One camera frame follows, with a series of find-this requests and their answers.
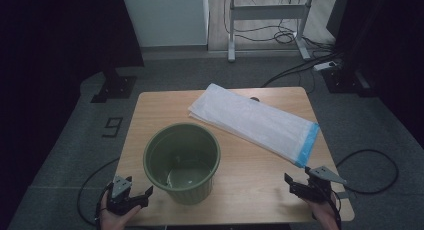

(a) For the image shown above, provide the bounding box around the white metal desk frame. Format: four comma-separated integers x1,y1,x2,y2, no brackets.
224,0,316,63

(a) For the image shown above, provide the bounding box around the hand-held gripper cable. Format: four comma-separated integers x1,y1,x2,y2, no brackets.
329,149,400,230
77,157,120,230

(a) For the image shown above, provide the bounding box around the thin black cable tangle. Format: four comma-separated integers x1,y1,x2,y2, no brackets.
222,0,336,52

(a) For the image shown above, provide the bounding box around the white power strip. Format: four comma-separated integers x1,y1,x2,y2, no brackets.
313,60,339,72

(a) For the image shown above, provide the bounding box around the person's right hand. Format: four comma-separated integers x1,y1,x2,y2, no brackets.
306,193,342,230

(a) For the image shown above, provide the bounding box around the thick black floor cable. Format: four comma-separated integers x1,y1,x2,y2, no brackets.
261,51,344,88

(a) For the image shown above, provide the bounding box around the person's left hand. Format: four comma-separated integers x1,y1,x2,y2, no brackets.
99,193,142,230

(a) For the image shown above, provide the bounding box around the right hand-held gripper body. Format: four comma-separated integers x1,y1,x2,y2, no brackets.
289,165,348,204

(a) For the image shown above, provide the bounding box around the left hand-held gripper cable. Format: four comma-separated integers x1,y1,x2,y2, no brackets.
77,157,120,230

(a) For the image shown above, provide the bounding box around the black stand base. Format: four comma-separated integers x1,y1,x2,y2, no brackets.
321,68,378,98
90,68,138,104

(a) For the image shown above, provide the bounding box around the black curtain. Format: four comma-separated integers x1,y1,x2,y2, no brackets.
326,0,424,148
0,0,145,224

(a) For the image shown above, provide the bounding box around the white plastic trash bag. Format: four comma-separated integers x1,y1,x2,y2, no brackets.
188,83,320,169

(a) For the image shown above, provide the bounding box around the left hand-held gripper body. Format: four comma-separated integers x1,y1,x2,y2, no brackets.
106,175,141,216

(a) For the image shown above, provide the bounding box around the right hand-held gripper cable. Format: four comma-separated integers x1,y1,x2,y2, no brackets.
329,149,400,230

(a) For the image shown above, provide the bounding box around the green plastic trash bin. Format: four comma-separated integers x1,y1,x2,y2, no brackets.
143,122,222,205

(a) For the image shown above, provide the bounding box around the white cabinet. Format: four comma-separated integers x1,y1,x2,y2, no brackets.
120,0,210,48

